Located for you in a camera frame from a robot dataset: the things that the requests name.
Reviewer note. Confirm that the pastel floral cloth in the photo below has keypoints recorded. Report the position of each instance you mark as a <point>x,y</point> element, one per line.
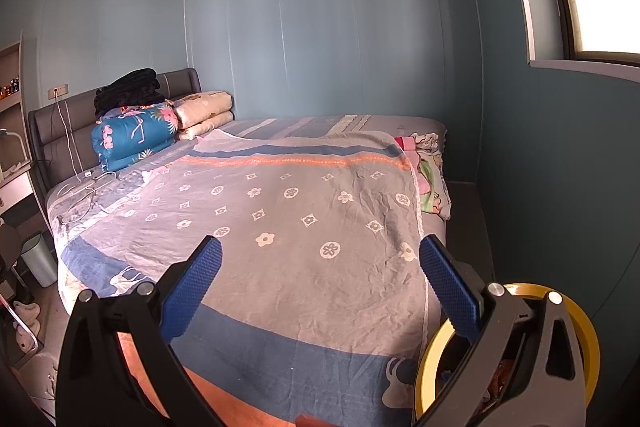
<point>430,187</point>

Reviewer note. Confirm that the white plush slipper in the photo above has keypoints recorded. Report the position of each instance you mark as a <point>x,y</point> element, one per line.
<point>27,311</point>
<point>27,337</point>

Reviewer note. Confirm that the metal frame chair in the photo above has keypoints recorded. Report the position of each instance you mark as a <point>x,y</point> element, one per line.
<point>7,242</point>

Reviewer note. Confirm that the wall socket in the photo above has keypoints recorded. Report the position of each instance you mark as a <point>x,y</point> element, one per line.
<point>57,92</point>

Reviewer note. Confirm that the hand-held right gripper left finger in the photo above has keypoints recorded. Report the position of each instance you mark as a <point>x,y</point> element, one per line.
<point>192,287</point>

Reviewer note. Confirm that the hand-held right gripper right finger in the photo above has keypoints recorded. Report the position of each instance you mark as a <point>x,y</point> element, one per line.
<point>450,287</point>

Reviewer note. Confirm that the black clothes pile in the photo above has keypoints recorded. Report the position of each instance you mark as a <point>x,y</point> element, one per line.
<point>130,92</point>

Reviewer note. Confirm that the white desk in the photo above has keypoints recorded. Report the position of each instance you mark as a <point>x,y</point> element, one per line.
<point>17,192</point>

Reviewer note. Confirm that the printed grey blue blanket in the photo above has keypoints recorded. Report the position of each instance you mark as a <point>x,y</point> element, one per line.
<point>300,257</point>

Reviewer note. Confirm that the white wall shelf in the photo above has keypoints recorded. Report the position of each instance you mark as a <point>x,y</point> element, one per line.
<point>12,57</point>

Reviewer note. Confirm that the blue floral folded quilt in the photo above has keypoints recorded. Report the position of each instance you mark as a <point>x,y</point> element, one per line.
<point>130,137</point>

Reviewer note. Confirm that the pale blue waste bin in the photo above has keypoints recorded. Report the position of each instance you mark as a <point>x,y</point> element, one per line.
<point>40,262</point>

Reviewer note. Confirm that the white desk lamp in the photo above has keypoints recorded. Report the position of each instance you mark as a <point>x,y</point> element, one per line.
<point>17,137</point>

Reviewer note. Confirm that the small shelf figurines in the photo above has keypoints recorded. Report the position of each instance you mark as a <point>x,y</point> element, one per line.
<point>12,88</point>

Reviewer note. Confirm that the yellow rimmed black bin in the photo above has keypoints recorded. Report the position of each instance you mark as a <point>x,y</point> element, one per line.
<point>426,372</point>

